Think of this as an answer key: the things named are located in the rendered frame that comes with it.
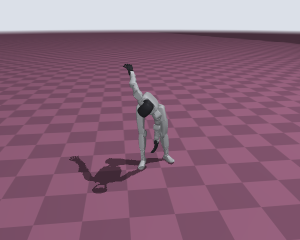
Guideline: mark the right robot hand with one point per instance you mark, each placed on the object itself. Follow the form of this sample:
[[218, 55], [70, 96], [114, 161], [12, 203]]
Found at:
[[129, 67]]

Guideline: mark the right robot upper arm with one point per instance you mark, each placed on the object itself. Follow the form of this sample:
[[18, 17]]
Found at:
[[136, 91]]

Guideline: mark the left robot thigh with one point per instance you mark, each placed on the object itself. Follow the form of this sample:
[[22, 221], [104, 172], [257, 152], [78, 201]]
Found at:
[[163, 121]]

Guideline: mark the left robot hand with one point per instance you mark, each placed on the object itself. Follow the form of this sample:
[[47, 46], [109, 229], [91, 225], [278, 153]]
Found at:
[[155, 146]]

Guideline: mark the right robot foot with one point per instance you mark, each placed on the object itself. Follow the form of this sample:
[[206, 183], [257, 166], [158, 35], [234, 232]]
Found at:
[[142, 164]]

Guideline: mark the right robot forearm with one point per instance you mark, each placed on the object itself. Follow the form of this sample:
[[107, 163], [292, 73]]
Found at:
[[132, 77]]

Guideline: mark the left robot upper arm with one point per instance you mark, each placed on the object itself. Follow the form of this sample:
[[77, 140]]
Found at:
[[157, 119]]

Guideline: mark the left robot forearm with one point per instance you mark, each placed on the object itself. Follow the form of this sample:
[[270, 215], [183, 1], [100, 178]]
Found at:
[[157, 134]]

